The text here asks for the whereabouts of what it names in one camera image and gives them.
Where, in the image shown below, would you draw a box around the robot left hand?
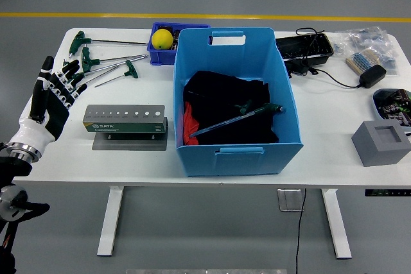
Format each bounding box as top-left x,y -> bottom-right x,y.
8,55 -> 88,151

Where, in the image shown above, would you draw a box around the green steel hex key stand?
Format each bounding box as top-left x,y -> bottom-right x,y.
82,104 -> 170,151

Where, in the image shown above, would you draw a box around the small green T-handle hex key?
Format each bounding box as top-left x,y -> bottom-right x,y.
233,99 -> 254,116

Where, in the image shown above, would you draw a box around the blue folding storage box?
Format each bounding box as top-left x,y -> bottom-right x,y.
173,28 -> 305,178

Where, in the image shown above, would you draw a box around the large green T-handle hex key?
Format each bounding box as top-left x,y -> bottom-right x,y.
189,102 -> 286,139

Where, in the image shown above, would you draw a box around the white table leg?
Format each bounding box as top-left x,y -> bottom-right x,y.
96,185 -> 125,257
320,188 -> 353,259

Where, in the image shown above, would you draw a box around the small blue parts bin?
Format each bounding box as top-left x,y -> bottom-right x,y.
146,22 -> 212,66

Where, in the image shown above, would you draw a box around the red cloth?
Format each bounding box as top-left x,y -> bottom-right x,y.
183,101 -> 200,145

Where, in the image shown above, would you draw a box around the dark component in bin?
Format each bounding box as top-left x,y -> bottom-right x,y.
159,24 -> 181,51

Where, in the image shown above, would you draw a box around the black cloth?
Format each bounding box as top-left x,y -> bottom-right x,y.
183,70 -> 280,145

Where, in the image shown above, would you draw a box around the metal floor plate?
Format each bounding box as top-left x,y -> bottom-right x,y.
277,188 -> 305,212

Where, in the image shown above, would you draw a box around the black glossy tray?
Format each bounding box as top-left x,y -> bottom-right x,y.
275,32 -> 335,63

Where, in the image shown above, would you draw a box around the resistor tape bundle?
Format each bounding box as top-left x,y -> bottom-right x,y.
345,49 -> 381,76

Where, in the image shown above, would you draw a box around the black power adapter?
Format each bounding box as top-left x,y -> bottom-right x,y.
358,64 -> 388,89

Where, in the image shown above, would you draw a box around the light blue tray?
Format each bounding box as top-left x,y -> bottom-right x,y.
372,87 -> 411,129

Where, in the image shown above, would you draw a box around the grey hollow cube block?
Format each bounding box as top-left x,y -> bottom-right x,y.
351,119 -> 411,167

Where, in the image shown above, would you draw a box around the clear plastic component bags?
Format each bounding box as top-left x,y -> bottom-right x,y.
333,26 -> 401,76

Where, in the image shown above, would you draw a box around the black table control panel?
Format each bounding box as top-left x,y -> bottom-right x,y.
364,189 -> 411,197

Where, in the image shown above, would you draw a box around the pile of circuit boards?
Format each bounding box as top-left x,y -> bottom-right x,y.
375,89 -> 411,126

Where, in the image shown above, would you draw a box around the long-shaft green T-handle hex key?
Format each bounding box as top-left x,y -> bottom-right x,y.
69,30 -> 150,58

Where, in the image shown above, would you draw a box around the short green T-handle hex key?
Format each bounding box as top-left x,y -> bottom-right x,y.
94,60 -> 139,89

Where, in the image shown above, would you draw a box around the black cable bundle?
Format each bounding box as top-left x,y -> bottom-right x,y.
285,58 -> 363,89

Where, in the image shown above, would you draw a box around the black floor cable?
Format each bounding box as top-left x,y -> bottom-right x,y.
294,189 -> 308,274

